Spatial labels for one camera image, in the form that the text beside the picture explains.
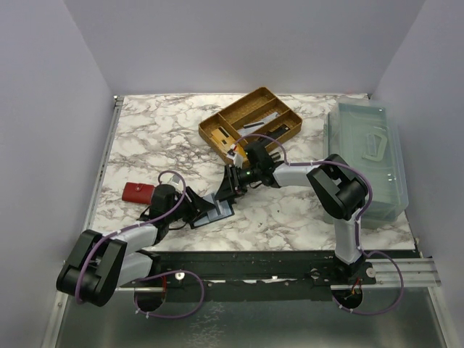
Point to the clear plastic storage box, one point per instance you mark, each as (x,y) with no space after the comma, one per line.
(363,133)

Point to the grey cards in tray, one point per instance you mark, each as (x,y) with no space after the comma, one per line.
(267,119)

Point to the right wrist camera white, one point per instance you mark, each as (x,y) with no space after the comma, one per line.
(237,155)

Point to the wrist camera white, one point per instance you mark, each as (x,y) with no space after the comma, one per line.
(237,155)
(176,182)

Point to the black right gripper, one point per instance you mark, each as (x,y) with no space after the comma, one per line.
(233,180)

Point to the red leather card holder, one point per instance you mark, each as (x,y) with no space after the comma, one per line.
(139,193)

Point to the black T-shaped pipe fitting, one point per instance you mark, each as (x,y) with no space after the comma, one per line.
(275,156)

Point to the black leather card holder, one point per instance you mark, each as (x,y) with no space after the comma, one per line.
(221,211)

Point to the yellow cards in tray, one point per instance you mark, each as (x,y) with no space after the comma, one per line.
(222,139)

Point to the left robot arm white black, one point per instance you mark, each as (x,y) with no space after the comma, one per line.
(100,262)

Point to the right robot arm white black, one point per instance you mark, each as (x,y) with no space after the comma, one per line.
(341,191)

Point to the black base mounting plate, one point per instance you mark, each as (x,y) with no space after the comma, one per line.
(193,288)

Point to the grey credit card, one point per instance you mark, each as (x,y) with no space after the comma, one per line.
(253,125)

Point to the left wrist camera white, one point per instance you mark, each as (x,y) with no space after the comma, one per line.
(176,182)

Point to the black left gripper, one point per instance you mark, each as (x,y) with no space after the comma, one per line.
(189,204)

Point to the brown woven organizer tray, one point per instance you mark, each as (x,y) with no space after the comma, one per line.
(259,112)

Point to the black cards in tray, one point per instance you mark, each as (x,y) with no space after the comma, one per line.
(266,142)

